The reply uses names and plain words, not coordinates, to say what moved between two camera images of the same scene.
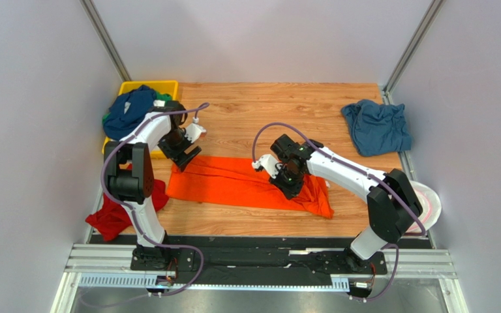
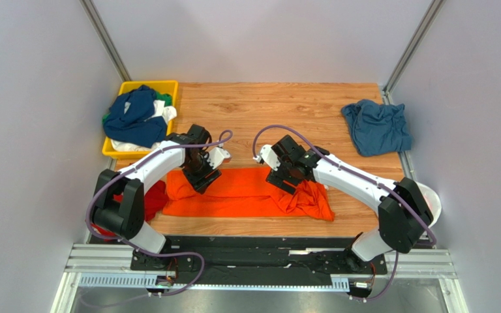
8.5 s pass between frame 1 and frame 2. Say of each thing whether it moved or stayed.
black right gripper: stayed
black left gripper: moved
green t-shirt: stayed
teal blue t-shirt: stayed
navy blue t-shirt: stayed
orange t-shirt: moved
